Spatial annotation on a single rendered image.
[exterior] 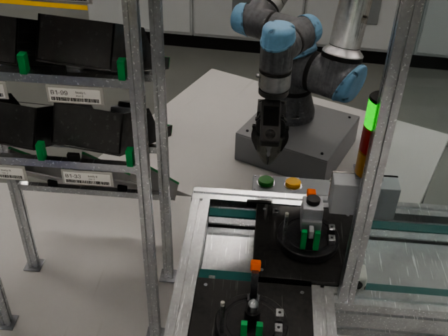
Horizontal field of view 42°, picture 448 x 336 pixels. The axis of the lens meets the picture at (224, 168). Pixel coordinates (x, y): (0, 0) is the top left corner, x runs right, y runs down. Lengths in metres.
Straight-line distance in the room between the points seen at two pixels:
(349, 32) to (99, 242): 0.85
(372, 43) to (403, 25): 3.43
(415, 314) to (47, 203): 0.97
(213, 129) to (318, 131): 0.36
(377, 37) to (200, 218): 3.09
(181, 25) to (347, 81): 2.88
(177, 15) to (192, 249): 3.18
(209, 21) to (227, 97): 2.29
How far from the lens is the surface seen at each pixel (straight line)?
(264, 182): 1.48
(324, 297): 1.25
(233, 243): 1.39
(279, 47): 1.28
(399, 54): 0.91
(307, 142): 1.68
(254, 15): 1.43
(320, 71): 1.64
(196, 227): 1.37
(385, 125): 0.97
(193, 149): 1.79
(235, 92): 2.10
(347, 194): 1.08
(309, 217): 1.26
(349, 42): 1.62
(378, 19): 4.25
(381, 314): 1.28
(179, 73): 4.10
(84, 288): 1.39
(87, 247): 1.49
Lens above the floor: 1.88
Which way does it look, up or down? 37 degrees down
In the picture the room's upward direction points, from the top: 2 degrees clockwise
